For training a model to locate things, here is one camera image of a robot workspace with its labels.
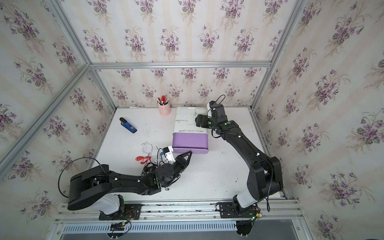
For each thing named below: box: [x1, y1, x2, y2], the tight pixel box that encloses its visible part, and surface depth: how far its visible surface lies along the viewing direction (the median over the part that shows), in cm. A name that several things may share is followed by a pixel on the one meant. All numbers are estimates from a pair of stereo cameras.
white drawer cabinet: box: [173, 106, 208, 133], surface depth 85 cm
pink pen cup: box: [158, 102, 172, 116], surface depth 113 cm
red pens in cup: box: [157, 95, 170, 106], surface depth 113 cm
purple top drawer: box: [172, 132, 209, 154], surface depth 83 cm
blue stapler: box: [119, 117, 138, 134], surface depth 108 cm
